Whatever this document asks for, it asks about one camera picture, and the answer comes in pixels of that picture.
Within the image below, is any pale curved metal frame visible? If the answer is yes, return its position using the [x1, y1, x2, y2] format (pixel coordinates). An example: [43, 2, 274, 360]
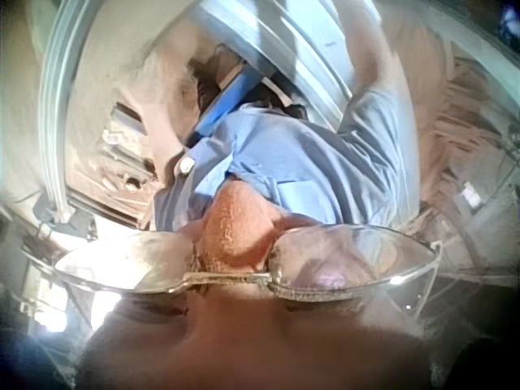
[37, 0, 109, 225]

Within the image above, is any light blue ribbed metal panel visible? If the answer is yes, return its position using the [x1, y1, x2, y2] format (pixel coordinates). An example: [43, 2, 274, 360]
[190, 0, 361, 132]

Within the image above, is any cluttered brown machine part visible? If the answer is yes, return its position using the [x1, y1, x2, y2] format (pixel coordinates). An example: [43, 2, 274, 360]
[93, 101, 160, 225]

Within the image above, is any blue bar tool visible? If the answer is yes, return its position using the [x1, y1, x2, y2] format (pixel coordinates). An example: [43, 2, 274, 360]
[184, 64, 263, 145]

